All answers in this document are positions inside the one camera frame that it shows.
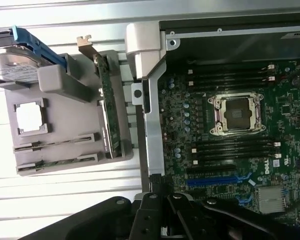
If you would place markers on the silver finned chipset heatsink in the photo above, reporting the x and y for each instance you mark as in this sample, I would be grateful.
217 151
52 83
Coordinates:
272 200

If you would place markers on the silver bracket with black screw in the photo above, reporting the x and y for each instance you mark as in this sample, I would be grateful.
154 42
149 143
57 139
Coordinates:
137 93

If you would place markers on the black RAM slot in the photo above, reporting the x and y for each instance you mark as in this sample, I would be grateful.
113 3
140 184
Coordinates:
230 73
235 141
230 85
230 68
236 153
230 79
235 147
236 160

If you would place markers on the black expansion slot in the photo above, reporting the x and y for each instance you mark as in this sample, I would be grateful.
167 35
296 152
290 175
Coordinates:
210 170

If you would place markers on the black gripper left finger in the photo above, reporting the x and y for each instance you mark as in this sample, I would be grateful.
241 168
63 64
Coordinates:
102 220

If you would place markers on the green RAM stick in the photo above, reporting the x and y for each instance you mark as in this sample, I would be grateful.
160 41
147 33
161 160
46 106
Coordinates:
62 163

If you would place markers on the blue expansion slot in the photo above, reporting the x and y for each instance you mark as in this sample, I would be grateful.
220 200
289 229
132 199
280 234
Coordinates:
212 182

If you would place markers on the grey case corner foot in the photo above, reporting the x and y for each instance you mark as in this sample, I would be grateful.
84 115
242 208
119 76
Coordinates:
142 42

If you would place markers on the hard disk in blue caddy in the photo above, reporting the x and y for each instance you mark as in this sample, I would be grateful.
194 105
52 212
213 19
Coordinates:
15 60

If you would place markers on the green Dell motherboard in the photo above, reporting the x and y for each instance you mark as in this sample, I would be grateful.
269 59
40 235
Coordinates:
285 120

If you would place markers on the silver CPU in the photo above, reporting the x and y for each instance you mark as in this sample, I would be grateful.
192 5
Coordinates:
30 117

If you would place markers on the green graphics card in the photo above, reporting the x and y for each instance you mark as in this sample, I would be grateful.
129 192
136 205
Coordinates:
110 105

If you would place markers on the grey plastic parts rack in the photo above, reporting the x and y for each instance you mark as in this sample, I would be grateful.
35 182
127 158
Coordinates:
65 120

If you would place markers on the black and silver PC case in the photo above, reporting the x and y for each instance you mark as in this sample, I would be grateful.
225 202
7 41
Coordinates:
153 130

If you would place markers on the metal CPU socket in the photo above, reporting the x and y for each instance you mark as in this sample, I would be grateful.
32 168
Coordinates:
236 113

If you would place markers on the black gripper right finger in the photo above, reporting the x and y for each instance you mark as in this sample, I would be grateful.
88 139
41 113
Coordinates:
240 220

